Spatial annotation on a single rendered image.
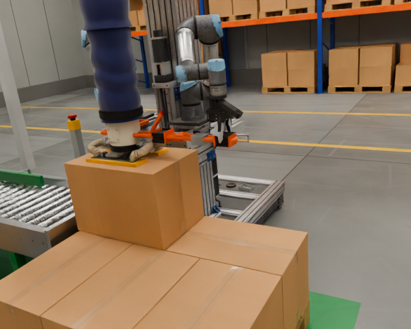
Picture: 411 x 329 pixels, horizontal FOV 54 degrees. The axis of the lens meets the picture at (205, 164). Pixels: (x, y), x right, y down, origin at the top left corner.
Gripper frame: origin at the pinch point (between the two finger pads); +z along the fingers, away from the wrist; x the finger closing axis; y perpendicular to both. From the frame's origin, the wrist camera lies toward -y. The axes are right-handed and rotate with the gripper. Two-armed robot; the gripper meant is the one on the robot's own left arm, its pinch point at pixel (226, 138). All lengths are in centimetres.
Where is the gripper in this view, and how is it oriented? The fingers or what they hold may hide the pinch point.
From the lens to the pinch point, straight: 186.0
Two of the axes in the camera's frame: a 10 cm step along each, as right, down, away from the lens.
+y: -8.7, -0.9, 4.9
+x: -4.9, 3.3, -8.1
